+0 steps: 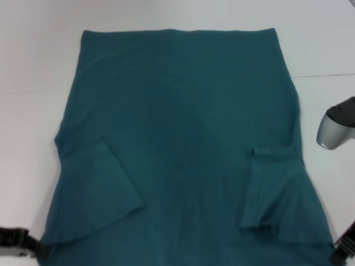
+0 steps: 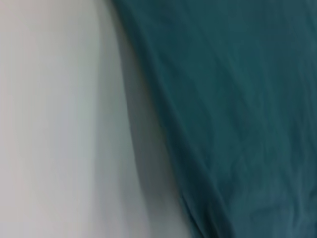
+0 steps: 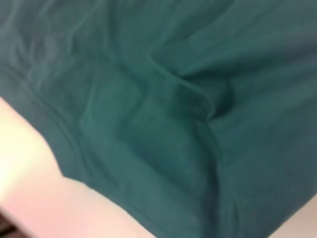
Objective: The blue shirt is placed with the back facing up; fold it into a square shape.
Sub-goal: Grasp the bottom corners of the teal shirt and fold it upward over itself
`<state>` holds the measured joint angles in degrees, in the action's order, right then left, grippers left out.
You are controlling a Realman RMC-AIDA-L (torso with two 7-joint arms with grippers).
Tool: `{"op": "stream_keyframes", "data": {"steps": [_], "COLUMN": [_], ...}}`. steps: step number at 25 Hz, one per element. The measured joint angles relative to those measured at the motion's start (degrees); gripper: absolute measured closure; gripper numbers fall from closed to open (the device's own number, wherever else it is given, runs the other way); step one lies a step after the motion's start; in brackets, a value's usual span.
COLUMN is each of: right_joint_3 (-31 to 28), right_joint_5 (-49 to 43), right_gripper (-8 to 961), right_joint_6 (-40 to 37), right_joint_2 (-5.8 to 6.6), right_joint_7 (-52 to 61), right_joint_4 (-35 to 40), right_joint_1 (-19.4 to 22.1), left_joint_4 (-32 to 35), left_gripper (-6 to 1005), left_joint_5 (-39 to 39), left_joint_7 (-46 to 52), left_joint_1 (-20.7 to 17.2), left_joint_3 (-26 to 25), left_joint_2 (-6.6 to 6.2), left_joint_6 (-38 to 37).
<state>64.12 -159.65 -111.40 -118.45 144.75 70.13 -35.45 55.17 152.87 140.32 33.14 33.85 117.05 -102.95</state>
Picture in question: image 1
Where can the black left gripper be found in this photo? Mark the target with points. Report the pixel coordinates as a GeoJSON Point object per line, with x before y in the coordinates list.
{"type": "Point", "coordinates": [11, 237]}

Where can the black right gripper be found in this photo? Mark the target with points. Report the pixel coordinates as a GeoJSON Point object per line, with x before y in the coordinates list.
{"type": "Point", "coordinates": [350, 238]}

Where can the teal blue t-shirt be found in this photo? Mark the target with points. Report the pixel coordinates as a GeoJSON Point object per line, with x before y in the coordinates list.
{"type": "Point", "coordinates": [177, 124]}

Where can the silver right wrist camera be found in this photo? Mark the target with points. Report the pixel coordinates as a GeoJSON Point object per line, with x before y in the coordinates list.
{"type": "Point", "coordinates": [332, 130]}

